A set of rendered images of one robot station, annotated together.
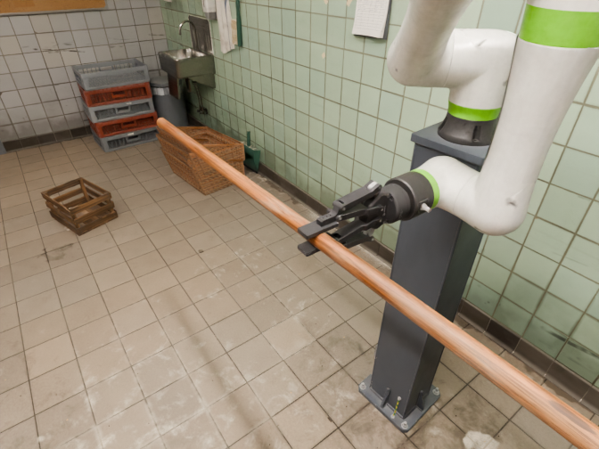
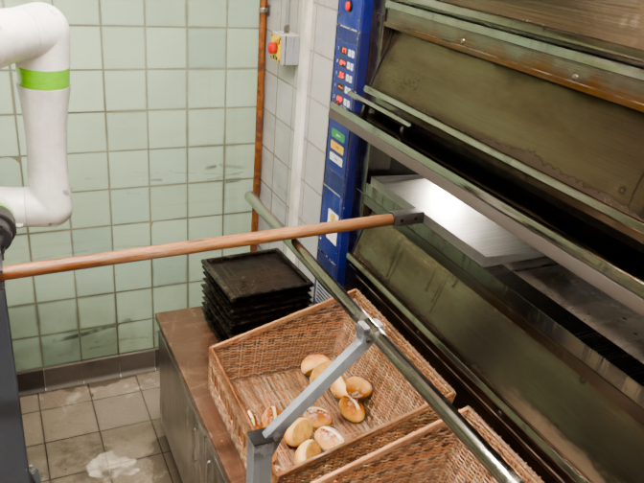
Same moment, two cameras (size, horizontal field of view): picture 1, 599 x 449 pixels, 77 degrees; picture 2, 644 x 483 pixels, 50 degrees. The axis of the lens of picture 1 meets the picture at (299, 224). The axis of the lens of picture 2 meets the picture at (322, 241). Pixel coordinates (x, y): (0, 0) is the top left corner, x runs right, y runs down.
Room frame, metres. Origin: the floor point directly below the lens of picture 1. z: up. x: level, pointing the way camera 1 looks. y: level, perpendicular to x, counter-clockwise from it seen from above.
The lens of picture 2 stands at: (-0.31, 1.06, 1.88)
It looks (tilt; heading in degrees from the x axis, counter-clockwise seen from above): 25 degrees down; 280
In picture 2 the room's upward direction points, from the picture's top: 5 degrees clockwise
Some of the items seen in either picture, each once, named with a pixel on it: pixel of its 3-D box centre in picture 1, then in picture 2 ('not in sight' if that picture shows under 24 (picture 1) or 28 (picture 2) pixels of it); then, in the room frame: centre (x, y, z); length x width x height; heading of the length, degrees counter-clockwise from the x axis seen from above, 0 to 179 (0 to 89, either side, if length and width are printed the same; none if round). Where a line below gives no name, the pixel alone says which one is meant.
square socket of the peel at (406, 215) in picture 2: not in sight; (405, 217); (-0.24, -0.61, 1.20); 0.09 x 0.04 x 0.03; 37
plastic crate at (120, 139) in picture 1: (127, 133); not in sight; (3.84, 1.83, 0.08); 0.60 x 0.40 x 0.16; 128
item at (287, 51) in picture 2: not in sight; (285, 48); (0.29, -1.34, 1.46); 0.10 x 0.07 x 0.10; 126
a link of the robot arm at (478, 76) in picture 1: (477, 73); not in sight; (0.96, -0.43, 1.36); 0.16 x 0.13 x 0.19; 81
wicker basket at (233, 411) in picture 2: not in sight; (320, 390); (-0.09, -0.46, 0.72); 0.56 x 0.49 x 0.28; 126
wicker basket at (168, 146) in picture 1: (200, 151); not in sight; (2.97, 0.84, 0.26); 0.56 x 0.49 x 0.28; 43
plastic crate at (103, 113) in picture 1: (118, 104); not in sight; (3.84, 1.84, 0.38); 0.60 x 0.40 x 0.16; 124
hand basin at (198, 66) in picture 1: (187, 73); not in sight; (3.75, 1.06, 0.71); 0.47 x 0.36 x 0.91; 36
